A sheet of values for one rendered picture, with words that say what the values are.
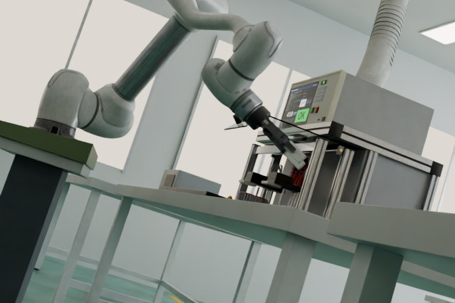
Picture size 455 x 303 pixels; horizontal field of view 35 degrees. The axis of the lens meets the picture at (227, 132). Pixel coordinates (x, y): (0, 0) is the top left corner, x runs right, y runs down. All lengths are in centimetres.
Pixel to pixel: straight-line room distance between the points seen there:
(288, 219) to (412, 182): 108
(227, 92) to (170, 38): 60
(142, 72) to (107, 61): 442
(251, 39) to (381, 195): 70
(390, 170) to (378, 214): 147
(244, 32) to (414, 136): 79
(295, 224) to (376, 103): 116
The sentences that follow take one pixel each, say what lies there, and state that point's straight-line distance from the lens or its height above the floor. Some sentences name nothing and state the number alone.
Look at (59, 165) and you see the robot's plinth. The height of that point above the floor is 71.
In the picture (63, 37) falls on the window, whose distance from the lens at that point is 715.
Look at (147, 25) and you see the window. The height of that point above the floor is 246.
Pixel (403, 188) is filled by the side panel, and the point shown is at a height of 99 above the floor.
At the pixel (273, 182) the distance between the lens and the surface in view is 244.
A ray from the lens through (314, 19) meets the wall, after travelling 790.
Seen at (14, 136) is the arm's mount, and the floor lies 76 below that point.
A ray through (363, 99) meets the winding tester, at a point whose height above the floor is 125.
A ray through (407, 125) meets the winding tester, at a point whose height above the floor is 122.
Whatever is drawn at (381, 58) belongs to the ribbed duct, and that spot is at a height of 185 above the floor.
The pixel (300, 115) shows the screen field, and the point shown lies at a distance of 266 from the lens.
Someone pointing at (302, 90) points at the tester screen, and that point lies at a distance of 274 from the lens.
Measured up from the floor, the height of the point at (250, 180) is 88.
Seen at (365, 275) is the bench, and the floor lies 66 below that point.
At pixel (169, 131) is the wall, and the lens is 722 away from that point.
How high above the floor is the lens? 64
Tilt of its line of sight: 8 degrees up
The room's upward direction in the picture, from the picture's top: 18 degrees clockwise
